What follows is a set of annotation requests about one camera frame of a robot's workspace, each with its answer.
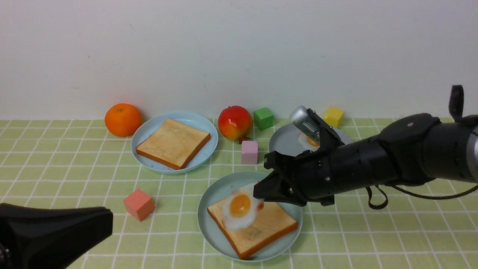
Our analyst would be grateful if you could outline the yellow cube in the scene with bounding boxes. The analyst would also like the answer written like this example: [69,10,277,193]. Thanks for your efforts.
[324,106,345,128]

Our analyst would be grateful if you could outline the pink block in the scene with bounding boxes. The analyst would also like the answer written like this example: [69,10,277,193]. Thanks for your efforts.
[241,140,258,165]

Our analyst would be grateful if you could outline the salmon red cube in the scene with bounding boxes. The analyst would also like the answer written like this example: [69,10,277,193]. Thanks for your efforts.
[123,189,155,222]

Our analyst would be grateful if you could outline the toast slice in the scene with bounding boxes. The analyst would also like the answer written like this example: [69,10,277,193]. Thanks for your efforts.
[198,201,303,262]
[136,118,211,170]

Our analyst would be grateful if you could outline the teal empty plate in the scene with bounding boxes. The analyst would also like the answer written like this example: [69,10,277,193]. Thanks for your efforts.
[198,171,303,262]

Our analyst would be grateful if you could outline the green checkered tablecloth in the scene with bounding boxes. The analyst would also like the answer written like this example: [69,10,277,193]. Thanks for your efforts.
[0,120,477,269]

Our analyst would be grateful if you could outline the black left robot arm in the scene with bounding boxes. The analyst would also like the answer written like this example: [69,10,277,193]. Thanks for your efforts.
[0,203,114,269]

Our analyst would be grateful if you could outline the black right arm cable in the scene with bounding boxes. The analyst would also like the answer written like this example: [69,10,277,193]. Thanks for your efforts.
[365,183,478,210]

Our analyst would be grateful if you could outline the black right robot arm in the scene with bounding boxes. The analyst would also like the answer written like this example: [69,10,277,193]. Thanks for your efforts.
[253,85,478,207]

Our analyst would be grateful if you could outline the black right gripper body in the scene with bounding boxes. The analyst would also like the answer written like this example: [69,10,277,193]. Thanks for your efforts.
[293,144,378,206]

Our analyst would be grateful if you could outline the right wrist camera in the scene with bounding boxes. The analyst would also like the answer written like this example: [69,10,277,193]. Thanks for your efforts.
[289,106,344,152]

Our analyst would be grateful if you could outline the green cube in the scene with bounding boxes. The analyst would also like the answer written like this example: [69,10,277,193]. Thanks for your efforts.
[253,107,274,131]

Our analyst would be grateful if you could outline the light blue bread plate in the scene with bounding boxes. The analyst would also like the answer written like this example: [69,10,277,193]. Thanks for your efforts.
[131,112,218,174]

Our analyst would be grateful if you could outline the fried egg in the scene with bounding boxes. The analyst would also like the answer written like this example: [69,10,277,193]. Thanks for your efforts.
[297,133,320,151]
[222,183,264,231]

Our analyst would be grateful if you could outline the orange fruit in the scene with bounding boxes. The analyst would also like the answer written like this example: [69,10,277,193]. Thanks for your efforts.
[104,103,143,137]

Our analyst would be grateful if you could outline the grey egg plate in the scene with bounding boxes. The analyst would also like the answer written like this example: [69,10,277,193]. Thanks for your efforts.
[269,124,353,155]

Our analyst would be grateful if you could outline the red yellow apple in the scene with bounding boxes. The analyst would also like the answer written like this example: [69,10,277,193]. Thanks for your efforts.
[217,105,253,144]

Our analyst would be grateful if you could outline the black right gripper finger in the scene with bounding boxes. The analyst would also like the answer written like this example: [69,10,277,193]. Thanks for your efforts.
[253,170,308,207]
[264,151,298,176]

